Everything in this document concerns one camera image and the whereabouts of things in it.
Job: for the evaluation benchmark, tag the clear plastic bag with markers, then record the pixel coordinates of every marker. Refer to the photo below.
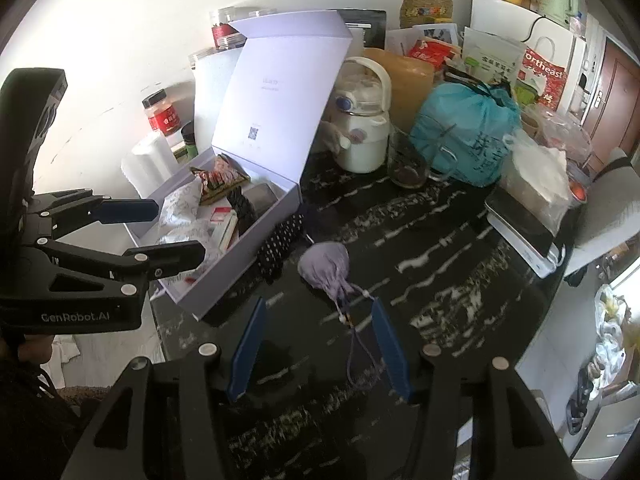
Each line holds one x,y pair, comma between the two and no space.
536,177

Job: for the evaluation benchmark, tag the red white snack packet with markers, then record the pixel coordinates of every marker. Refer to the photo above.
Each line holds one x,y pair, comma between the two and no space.
222,225

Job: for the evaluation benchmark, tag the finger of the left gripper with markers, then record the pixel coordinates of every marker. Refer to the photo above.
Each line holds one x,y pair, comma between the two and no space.
150,259
53,215

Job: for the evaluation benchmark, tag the lavender drawstring pouch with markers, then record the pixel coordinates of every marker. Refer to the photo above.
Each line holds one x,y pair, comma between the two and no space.
325,266

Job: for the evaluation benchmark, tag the person's left hand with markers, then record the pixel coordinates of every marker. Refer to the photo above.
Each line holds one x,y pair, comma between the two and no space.
36,349

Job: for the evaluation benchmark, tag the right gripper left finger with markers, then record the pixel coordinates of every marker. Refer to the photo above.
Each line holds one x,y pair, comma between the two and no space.
162,421

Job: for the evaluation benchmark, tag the black smartphone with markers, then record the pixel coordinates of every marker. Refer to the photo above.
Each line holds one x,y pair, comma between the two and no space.
519,220

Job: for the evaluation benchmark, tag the lavender gift box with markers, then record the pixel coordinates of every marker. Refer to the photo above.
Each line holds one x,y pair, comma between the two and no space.
261,106

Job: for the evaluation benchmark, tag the teal drawstring bag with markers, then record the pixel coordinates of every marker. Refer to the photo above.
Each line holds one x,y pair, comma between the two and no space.
460,129

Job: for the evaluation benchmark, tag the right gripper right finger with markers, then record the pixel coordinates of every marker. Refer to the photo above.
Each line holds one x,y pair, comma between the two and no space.
511,436

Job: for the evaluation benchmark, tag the red northeast shopping bag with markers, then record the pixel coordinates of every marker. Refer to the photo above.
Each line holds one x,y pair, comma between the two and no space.
540,76

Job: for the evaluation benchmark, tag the dark green lid jar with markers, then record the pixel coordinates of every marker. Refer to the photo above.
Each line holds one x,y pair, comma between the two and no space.
188,135

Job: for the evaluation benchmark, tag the white green food pouch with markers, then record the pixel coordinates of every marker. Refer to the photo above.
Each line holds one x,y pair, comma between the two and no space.
491,58

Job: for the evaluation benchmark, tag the black polka-dot scrunchie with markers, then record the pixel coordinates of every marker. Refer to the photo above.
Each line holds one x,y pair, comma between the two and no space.
277,247

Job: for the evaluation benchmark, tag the woven round trivet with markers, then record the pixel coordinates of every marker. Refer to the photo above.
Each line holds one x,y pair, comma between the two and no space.
420,12

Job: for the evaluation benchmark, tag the brown paper bag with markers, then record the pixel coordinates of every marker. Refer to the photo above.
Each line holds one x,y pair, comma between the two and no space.
412,82

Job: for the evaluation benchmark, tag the red-label spice jar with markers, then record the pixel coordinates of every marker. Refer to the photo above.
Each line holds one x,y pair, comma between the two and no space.
161,113

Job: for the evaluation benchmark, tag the cream thermos jug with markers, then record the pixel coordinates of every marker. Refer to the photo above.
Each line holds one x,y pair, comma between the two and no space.
356,124

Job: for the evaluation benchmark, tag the green snack bag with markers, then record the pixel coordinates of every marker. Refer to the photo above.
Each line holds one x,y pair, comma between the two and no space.
218,182

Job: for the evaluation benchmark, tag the white leaf-print packet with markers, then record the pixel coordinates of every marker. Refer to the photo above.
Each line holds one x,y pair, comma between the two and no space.
179,222

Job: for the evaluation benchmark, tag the brown wooden door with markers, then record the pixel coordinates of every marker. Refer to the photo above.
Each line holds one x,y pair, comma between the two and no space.
613,118

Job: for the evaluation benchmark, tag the white flat device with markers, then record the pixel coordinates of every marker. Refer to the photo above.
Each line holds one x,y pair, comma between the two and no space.
542,266

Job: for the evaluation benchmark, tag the far leaf-pattern chair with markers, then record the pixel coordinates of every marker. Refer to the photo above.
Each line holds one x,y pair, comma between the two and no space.
609,218

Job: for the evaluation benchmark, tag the glass mug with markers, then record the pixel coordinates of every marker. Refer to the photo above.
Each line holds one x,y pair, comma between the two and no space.
407,167

